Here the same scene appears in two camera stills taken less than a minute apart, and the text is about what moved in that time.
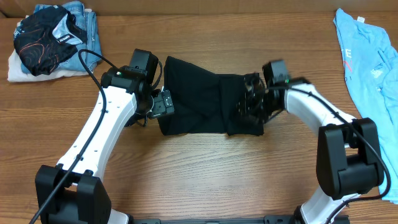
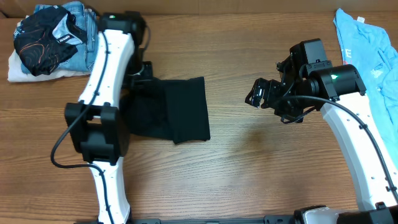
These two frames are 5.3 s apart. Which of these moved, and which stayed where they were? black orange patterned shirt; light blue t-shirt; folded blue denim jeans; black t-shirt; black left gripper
Moved: black left gripper; black t-shirt
Stayed: light blue t-shirt; folded blue denim jeans; black orange patterned shirt
